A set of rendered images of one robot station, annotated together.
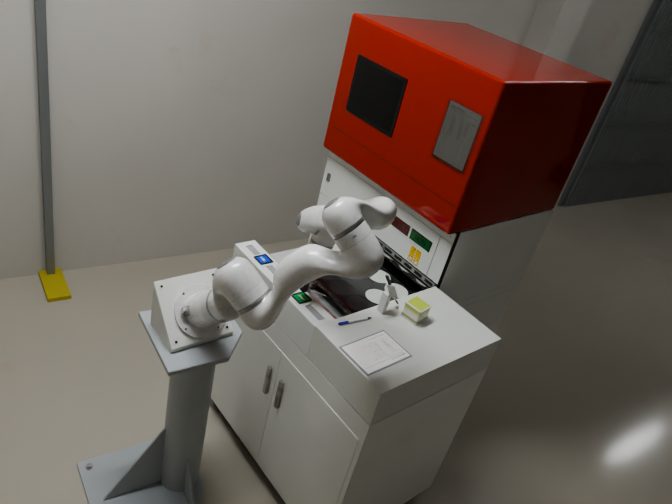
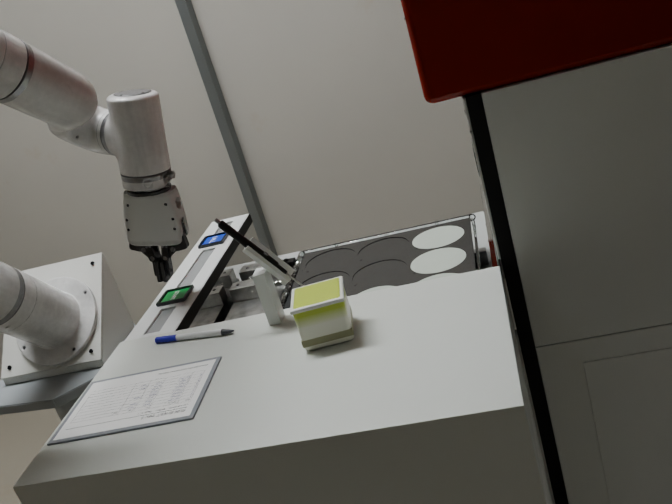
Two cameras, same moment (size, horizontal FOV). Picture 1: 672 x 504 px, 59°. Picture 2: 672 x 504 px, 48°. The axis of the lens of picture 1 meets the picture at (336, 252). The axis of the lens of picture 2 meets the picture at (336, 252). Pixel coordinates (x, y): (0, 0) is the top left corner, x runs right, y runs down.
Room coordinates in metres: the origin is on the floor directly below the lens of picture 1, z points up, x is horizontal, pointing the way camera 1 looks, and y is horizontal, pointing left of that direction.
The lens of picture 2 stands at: (1.35, -1.18, 1.45)
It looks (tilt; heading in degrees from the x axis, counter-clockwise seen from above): 21 degrees down; 60
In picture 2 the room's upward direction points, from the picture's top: 17 degrees counter-clockwise
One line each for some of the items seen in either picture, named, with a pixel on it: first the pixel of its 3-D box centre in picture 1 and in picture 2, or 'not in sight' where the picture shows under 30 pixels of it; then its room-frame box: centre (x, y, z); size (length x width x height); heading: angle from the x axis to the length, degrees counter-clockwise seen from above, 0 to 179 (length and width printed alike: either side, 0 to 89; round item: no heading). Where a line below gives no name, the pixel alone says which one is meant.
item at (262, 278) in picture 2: (389, 296); (274, 279); (1.79, -0.23, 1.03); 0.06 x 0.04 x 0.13; 136
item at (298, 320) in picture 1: (278, 293); (207, 298); (1.83, 0.17, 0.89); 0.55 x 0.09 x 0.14; 46
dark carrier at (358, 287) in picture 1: (360, 282); (379, 273); (2.04, -0.13, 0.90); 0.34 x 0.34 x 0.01; 46
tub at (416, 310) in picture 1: (416, 310); (323, 313); (1.79, -0.34, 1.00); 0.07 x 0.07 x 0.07; 54
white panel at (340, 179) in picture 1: (377, 225); (483, 150); (2.34, -0.15, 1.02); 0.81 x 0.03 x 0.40; 46
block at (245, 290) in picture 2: not in sight; (251, 288); (1.89, 0.10, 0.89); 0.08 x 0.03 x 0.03; 136
